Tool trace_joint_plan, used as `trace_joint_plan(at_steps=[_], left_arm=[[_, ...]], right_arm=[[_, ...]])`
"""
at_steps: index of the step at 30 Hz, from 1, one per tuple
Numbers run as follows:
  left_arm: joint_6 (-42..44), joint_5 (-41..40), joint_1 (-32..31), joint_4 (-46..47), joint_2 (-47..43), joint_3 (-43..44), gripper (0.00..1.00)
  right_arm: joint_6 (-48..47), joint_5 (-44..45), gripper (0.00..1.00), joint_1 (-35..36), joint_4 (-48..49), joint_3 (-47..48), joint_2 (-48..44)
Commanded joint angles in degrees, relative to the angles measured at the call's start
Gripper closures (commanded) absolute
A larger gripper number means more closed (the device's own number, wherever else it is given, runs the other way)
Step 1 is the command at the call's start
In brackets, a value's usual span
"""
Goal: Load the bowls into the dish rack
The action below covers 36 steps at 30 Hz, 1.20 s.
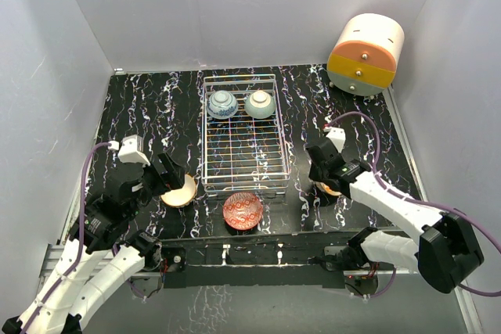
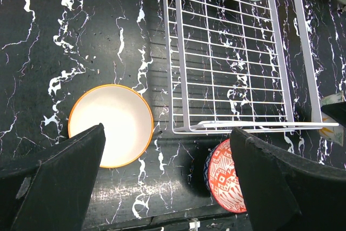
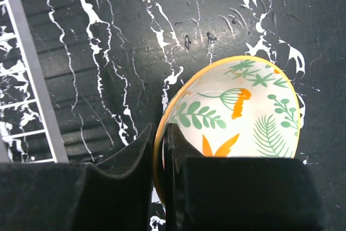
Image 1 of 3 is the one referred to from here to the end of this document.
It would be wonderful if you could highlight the red patterned bowl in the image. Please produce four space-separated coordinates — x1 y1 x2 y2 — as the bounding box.
222 192 263 231

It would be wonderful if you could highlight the white bowl brown rim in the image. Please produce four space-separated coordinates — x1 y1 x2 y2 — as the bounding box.
160 174 197 208

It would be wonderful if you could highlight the pale green bowl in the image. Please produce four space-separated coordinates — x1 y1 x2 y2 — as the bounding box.
244 90 276 120

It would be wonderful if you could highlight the cream bowl leaf pattern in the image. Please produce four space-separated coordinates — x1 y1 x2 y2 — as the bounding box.
315 181 341 196

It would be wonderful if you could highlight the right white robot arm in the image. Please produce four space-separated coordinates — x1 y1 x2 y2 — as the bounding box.
306 138 484 293

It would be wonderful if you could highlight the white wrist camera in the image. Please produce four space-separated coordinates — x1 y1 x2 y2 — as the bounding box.
118 135 150 166
323 126 346 153

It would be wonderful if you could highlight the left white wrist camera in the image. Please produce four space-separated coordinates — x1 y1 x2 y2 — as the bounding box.
118 135 150 166

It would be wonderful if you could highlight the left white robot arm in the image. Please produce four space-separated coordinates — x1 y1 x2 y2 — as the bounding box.
2 153 186 333

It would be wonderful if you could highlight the pastel round drawer cabinet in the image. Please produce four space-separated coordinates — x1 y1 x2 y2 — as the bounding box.
326 13 405 97

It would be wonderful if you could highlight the silver wire dish rack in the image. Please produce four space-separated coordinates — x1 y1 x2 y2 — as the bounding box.
201 74 290 197

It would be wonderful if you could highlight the blue white patterned bowl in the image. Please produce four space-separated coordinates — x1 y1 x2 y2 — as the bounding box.
207 90 239 120

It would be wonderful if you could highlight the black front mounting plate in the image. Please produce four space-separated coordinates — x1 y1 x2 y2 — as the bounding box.
117 232 396 290

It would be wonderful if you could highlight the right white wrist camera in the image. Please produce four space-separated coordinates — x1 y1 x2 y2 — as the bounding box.
323 126 346 153

